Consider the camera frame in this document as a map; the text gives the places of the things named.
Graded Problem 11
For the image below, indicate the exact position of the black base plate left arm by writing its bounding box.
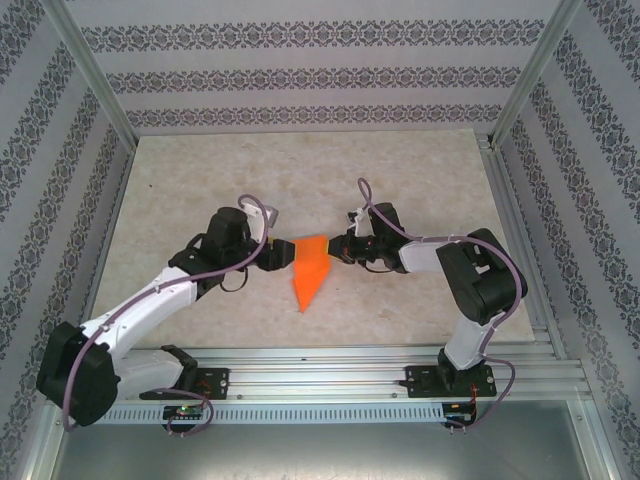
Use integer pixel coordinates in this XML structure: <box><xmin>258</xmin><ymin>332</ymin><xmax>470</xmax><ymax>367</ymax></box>
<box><xmin>140</xmin><ymin>367</ymin><xmax>231</xmax><ymax>401</ymax></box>

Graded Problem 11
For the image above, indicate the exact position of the slotted grey cable duct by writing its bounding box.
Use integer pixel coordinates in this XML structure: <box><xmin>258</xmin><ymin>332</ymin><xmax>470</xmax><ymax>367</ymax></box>
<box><xmin>67</xmin><ymin>403</ymin><xmax>447</xmax><ymax>426</ymax></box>

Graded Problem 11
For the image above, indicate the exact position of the small circuit board green light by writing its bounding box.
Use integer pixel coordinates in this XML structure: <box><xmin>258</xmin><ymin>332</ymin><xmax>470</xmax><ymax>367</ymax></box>
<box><xmin>163</xmin><ymin>404</ymin><xmax>204</xmax><ymax>420</ymax></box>

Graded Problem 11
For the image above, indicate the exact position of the grey metal sheet panel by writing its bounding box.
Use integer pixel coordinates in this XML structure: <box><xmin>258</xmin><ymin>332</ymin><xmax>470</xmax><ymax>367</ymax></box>
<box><xmin>44</xmin><ymin>399</ymin><xmax>617</xmax><ymax>480</ymax></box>

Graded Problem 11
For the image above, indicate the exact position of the aluminium frame post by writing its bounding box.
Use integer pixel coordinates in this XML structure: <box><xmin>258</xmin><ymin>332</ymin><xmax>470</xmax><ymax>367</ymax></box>
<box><xmin>42</xmin><ymin>0</ymin><xmax>140</xmax><ymax>149</ymax></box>
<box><xmin>488</xmin><ymin>0</ymin><xmax>585</xmax><ymax>151</ymax></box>

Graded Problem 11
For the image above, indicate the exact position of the black base plate right arm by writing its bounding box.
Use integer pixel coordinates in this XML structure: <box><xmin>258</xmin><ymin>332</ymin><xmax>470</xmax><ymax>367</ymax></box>
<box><xmin>405</xmin><ymin>364</ymin><xmax>497</xmax><ymax>400</ymax></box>

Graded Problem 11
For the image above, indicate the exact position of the wide aluminium base rail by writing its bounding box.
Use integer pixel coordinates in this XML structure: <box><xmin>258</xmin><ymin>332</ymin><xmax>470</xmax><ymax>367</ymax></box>
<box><xmin>47</xmin><ymin>343</ymin><xmax>594</xmax><ymax>402</ymax></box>

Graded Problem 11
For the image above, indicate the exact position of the aluminium side rail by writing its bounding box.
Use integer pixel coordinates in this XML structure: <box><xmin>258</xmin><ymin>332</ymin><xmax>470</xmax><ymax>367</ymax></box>
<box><xmin>67</xmin><ymin>142</ymin><xmax>139</xmax><ymax>366</ymax></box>
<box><xmin>477</xmin><ymin>132</ymin><xmax>569</xmax><ymax>361</ymax></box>

